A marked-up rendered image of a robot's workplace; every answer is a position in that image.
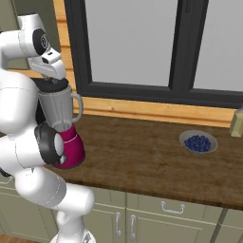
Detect olive cupboard door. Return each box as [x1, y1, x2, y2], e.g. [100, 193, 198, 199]
[83, 202, 127, 243]
[125, 208, 220, 243]

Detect blueberries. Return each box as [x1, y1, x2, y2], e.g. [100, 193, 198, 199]
[184, 135, 212, 153]

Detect olive cupboard run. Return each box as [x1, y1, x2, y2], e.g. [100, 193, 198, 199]
[0, 175, 60, 243]

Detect silver door handle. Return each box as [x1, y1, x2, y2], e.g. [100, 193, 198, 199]
[129, 214, 138, 241]
[114, 212, 122, 239]

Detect blender with magenta base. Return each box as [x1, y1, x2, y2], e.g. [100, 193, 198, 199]
[37, 84, 86, 170]

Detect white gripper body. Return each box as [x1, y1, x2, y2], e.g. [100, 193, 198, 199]
[28, 58, 67, 81]

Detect black blender lid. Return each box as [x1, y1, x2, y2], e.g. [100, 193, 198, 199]
[31, 77, 70, 93]

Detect olive drawer front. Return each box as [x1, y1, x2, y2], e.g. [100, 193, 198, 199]
[125, 192, 226, 224]
[88, 186, 127, 207]

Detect silver drawer handle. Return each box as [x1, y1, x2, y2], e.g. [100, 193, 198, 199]
[159, 200, 186, 215]

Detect grey bowl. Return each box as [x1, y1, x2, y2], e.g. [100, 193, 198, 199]
[178, 129, 219, 156]

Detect dark framed window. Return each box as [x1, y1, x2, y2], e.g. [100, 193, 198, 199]
[64, 0, 243, 109]

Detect pale olive block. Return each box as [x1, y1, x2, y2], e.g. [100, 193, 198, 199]
[230, 106, 243, 138]

